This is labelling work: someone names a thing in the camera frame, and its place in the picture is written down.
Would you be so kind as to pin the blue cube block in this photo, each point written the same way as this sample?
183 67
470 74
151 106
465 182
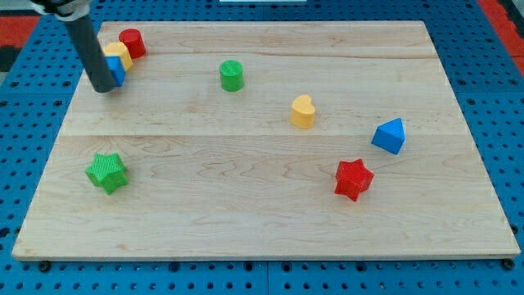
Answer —
117 70

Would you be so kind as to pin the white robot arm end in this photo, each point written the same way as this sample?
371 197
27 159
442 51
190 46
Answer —
64 10

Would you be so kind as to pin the wooden board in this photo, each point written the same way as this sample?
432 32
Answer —
225 176

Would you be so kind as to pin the yellow heart block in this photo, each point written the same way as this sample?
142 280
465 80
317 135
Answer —
303 112

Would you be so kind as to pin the green cylinder block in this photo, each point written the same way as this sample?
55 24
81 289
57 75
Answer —
231 75

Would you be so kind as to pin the red star block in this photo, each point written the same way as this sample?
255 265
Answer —
352 179

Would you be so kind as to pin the blue triangular prism block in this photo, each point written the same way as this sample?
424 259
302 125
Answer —
390 136

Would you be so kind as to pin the green star block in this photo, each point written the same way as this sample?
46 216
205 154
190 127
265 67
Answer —
107 172

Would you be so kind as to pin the red cylinder block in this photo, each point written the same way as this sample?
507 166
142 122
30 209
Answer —
132 39

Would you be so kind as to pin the yellow rounded block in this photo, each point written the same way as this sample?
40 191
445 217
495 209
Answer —
119 49

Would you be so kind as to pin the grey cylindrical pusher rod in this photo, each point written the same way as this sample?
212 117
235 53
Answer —
89 50

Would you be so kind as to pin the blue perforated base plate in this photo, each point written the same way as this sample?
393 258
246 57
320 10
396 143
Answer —
480 44

